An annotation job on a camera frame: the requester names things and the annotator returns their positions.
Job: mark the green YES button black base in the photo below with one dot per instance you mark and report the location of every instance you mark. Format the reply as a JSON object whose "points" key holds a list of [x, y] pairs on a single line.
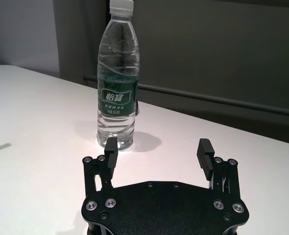
{"points": [[137, 107]]}

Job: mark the clear water bottle green label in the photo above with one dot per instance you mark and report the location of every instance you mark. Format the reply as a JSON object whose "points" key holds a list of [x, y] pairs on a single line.
{"points": [[117, 80]]}

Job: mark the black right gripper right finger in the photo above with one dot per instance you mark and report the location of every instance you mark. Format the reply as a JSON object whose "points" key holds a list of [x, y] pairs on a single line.
{"points": [[220, 171]]}

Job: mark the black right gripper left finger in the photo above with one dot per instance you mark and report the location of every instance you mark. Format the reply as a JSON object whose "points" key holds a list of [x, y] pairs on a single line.
{"points": [[102, 173]]}

